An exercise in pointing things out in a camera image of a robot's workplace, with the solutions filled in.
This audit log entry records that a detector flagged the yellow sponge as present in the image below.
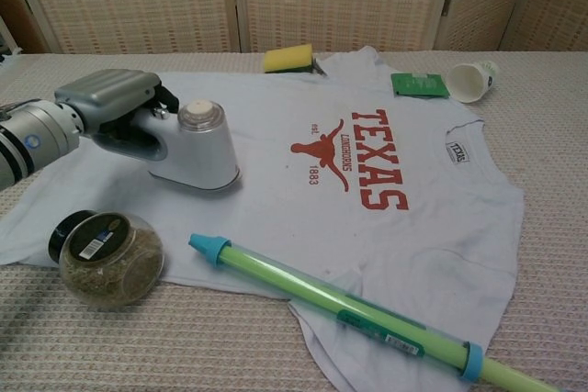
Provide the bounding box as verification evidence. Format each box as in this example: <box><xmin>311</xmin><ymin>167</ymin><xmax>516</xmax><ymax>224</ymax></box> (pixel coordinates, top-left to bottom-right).
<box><xmin>262</xmin><ymin>42</ymin><xmax>318</xmax><ymax>75</ymax></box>

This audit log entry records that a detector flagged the white handheld device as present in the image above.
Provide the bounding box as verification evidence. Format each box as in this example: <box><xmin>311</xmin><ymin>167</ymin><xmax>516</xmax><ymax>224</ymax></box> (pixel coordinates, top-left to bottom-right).
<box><xmin>98</xmin><ymin>96</ymin><xmax>243</xmax><ymax>192</ymax></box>

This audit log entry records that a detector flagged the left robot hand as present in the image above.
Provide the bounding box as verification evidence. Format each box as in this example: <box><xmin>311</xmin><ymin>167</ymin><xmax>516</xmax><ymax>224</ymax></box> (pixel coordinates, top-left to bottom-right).
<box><xmin>53</xmin><ymin>68</ymin><xmax>181</xmax><ymax>148</ymax></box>

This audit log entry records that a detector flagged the green foil packet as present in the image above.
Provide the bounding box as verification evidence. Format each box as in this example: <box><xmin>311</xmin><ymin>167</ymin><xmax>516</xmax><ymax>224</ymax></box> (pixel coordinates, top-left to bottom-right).
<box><xmin>390</xmin><ymin>71</ymin><xmax>450</xmax><ymax>99</ymax></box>

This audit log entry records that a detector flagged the beige woven fringed table cloth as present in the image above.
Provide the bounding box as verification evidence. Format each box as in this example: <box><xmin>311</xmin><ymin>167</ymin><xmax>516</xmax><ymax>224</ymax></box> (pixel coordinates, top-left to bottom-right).
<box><xmin>0</xmin><ymin>48</ymin><xmax>588</xmax><ymax>392</ymax></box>

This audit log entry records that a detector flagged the white Texas print T-shirt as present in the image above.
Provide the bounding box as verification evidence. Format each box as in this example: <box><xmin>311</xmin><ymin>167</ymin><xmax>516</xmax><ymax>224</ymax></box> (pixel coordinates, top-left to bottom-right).
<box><xmin>0</xmin><ymin>45</ymin><xmax>526</xmax><ymax>392</ymax></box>

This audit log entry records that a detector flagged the black-lidded glass jar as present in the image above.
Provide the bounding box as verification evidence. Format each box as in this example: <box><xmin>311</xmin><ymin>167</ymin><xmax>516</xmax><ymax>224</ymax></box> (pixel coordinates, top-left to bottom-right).
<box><xmin>47</xmin><ymin>210</ymin><xmax>165</xmax><ymax>308</ymax></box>

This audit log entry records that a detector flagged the white paper cup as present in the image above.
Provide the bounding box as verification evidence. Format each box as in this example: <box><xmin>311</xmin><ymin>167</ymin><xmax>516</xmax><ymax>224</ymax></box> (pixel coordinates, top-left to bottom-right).
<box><xmin>447</xmin><ymin>60</ymin><xmax>501</xmax><ymax>105</ymax></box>

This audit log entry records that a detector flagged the green blue water pump toy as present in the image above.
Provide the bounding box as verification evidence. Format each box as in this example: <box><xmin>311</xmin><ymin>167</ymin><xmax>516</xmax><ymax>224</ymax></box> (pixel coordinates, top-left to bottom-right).
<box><xmin>187</xmin><ymin>232</ymin><xmax>560</xmax><ymax>392</ymax></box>

